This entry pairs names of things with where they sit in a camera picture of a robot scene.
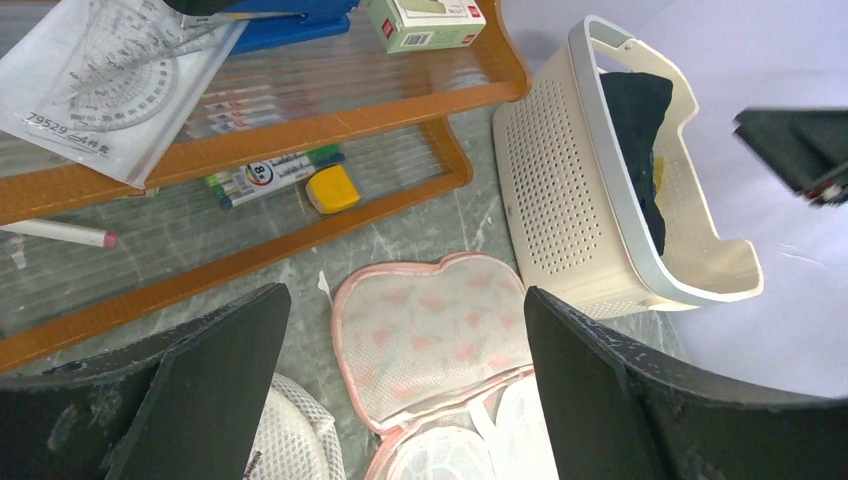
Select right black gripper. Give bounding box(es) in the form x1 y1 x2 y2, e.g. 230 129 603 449
734 108 847 206

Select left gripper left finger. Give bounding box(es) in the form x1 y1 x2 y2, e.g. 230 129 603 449
1 283 291 479

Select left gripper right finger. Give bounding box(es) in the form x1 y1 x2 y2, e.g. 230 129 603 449
524 287 847 479

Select black bra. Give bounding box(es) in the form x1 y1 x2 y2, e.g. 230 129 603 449
600 72 673 254

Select floral mesh laundry bag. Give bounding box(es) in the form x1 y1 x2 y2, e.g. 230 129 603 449
331 252 558 479

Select beige round laundry bag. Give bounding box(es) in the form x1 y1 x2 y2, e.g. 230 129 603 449
243 373 345 479

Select cream laundry basket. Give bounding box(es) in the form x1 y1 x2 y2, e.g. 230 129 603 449
493 15 764 319

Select yellow cloth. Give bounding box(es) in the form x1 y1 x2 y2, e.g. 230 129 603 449
652 157 665 196

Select highlighter marker pack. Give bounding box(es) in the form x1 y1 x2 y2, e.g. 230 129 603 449
204 144 346 211

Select white red pen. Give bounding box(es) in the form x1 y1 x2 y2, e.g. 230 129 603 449
1 219 118 248

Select wooden shelf rack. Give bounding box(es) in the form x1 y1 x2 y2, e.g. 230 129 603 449
1 1 530 371

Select clear plastic packet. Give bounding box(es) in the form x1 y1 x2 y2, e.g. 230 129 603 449
1 1 247 188

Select blue stapler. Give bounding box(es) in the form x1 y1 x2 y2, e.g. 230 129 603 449
165 0 362 56

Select white green box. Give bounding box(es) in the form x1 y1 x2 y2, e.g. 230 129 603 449
360 0 487 54

